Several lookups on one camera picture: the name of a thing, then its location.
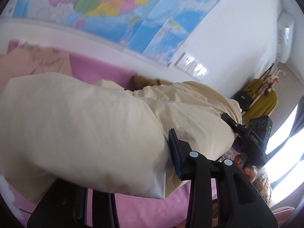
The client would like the grey curtain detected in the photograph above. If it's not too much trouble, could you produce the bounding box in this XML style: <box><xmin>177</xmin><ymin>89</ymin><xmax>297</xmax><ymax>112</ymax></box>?
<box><xmin>288</xmin><ymin>110</ymin><xmax>304</xmax><ymax>148</ymax></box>

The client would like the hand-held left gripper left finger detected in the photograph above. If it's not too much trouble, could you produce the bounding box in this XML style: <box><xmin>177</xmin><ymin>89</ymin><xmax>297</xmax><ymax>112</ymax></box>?
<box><xmin>27</xmin><ymin>178</ymin><xmax>119</xmax><ymax>228</ymax></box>

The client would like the colourful wall map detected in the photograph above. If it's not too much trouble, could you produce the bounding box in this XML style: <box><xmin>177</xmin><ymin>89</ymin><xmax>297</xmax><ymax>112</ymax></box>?
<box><xmin>5</xmin><ymin>0</ymin><xmax>232</xmax><ymax>67</ymax></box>

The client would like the pink floral bed sheet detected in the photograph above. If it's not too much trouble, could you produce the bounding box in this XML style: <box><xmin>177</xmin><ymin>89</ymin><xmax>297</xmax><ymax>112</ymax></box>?
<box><xmin>7</xmin><ymin>39</ymin><xmax>238</xmax><ymax>228</ymax></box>

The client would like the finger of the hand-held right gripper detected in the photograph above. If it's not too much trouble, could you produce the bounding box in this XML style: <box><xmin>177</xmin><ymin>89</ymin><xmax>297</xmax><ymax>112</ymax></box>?
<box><xmin>221</xmin><ymin>113</ymin><xmax>247</xmax><ymax>138</ymax></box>

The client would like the mustard brown cloth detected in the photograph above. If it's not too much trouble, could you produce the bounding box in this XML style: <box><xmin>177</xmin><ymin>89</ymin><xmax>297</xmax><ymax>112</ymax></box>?
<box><xmin>132</xmin><ymin>75</ymin><xmax>174</xmax><ymax>91</ymax></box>

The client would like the white air conditioner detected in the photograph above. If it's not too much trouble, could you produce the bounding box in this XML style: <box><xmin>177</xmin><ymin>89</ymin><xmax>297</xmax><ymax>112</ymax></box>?
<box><xmin>276</xmin><ymin>12</ymin><xmax>295</xmax><ymax>64</ymax></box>

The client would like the white blank wall plate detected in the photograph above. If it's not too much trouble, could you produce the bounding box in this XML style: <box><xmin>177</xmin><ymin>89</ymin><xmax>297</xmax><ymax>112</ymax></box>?
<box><xmin>196</xmin><ymin>64</ymin><xmax>209</xmax><ymax>81</ymax></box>

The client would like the mustard yellow hanging garment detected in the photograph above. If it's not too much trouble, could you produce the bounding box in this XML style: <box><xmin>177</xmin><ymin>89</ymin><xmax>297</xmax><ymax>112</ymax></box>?
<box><xmin>242</xmin><ymin>78</ymin><xmax>278</xmax><ymax>124</ymax></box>

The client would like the black handbag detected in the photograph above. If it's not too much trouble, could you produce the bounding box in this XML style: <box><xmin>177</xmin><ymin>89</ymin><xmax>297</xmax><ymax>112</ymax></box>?
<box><xmin>233</xmin><ymin>91</ymin><xmax>254</xmax><ymax>112</ymax></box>

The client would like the person's right hand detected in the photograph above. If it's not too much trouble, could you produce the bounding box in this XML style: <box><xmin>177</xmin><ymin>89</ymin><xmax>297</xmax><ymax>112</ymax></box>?
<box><xmin>233</xmin><ymin>154</ymin><xmax>258</xmax><ymax>183</ymax></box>

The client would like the woven straw basket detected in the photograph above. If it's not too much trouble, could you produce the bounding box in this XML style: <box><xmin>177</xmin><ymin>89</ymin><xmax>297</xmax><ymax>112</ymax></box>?
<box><xmin>252</xmin><ymin>172</ymin><xmax>273</xmax><ymax>203</ymax></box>

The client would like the cream jacket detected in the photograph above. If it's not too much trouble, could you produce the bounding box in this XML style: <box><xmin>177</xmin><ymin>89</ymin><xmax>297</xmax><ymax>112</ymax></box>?
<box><xmin>0</xmin><ymin>72</ymin><xmax>243</xmax><ymax>200</ymax></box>

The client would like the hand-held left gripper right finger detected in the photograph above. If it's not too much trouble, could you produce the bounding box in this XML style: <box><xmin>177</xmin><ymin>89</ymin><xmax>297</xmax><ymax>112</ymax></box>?
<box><xmin>168</xmin><ymin>128</ymin><xmax>278</xmax><ymax>228</ymax></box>

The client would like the pink jacket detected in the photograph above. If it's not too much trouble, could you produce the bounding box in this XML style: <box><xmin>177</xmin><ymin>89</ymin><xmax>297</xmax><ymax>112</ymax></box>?
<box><xmin>0</xmin><ymin>40</ymin><xmax>72</xmax><ymax>93</ymax></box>

